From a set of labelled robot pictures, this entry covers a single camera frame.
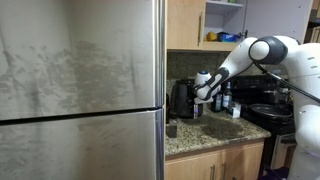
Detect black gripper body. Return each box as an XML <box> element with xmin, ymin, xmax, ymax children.
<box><xmin>193</xmin><ymin>95</ymin><xmax>214</xmax><ymax>108</ymax></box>

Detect black coffee maker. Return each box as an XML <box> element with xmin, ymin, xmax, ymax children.
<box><xmin>170</xmin><ymin>78</ymin><xmax>205</xmax><ymax>120</ymax></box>

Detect dark glass bottle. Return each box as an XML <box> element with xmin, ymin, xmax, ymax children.
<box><xmin>212</xmin><ymin>91</ymin><xmax>224</xmax><ymax>113</ymax></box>

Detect dark bottle on counter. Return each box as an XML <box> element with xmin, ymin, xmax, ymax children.
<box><xmin>222</xmin><ymin>81</ymin><xmax>234</xmax><ymax>110</ymax></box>

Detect small pepper shaker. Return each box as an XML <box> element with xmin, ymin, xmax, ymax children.
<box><xmin>166</xmin><ymin>112</ymin><xmax>179</xmax><ymax>139</ymax></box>

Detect white salt container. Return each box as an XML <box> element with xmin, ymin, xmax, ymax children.
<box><xmin>227</xmin><ymin>101</ymin><xmax>242</xmax><ymax>119</ymax></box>

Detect wooden lower cabinet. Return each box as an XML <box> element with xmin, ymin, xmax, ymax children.
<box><xmin>164</xmin><ymin>139</ymin><xmax>266</xmax><ymax>180</ymax></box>

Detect wooden cabinet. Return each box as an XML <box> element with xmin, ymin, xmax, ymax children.
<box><xmin>166</xmin><ymin>0</ymin><xmax>248</xmax><ymax>53</ymax></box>
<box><xmin>164</xmin><ymin>139</ymin><xmax>266</xmax><ymax>180</ymax></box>

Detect black stove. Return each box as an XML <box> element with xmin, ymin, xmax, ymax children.
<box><xmin>229</xmin><ymin>74</ymin><xmax>297</xmax><ymax>169</ymax></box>

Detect yellow item on shelf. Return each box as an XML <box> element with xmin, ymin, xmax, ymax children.
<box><xmin>205</xmin><ymin>31</ymin><xmax>218</xmax><ymax>42</ymax></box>

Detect blue box on shelf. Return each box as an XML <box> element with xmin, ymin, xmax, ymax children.
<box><xmin>217</xmin><ymin>31</ymin><xmax>238</xmax><ymax>43</ymax></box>

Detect black frying pan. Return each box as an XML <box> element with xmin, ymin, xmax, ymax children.
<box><xmin>248</xmin><ymin>102</ymin><xmax>294</xmax><ymax>122</ymax></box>

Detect wooden upper cabinet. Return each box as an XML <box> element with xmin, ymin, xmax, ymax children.
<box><xmin>166</xmin><ymin>0</ymin><xmax>248</xmax><ymax>53</ymax></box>

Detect white cabinet door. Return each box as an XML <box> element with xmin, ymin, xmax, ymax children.
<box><xmin>244</xmin><ymin>0</ymin><xmax>315</xmax><ymax>45</ymax></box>

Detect stainless steel refrigerator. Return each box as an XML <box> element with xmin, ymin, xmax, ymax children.
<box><xmin>0</xmin><ymin>0</ymin><xmax>167</xmax><ymax>180</ymax></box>

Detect metal upper cabinet handle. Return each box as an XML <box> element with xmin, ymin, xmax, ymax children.
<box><xmin>197</xmin><ymin>11</ymin><xmax>203</xmax><ymax>47</ymax></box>

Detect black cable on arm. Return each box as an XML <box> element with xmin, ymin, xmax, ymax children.
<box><xmin>252</xmin><ymin>60</ymin><xmax>320</xmax><ymax>104</ymax></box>

